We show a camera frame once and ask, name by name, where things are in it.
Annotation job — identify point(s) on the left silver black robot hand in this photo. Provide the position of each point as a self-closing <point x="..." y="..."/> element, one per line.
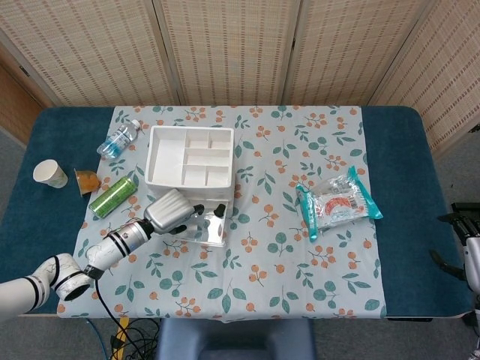
<point x="168" y="212"/>

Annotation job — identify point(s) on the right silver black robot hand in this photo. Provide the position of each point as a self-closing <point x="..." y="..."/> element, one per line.
<point x="473" y="258"/>

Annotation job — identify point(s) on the white plastic drawer organizer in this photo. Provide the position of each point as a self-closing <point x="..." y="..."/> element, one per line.
<point x="168" y="161"/>

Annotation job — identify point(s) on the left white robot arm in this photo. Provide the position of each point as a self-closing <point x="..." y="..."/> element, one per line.
<point x="112" y="245"/>

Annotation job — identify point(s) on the black floor device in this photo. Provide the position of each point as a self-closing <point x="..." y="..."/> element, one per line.
<point x="467" y="208"/>

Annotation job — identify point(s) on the green drink can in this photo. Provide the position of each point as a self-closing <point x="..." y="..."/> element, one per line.
<point x="112" y="197"/>

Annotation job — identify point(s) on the orange fruit jelly cup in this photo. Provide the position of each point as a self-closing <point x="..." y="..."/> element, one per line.
<point x="89" y="182"/>

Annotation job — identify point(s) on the clear plastic water bottle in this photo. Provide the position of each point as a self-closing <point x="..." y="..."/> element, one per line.
<point x="118" y="140"/>

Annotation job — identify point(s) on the teal table cover cloth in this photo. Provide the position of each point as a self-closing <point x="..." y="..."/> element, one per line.
<point x="412" y="187"/>

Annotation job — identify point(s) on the floral leaf fruit tablecloth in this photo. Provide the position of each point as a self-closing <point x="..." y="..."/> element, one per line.
<point x="262" y="270"/>

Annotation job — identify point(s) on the white paper cup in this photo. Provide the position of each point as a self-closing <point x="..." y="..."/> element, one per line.
<point x="48" y="174"/>

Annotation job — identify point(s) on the teal clear snack bag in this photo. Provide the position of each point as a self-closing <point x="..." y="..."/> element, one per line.
<point x="337" y="204"/>

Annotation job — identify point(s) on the woven bamboo folding screen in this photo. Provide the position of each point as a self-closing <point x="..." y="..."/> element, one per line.
<point x="232" y="48"/>

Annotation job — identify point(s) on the brown wooden door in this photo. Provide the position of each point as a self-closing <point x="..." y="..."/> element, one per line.
<point x="17" y="108"/>

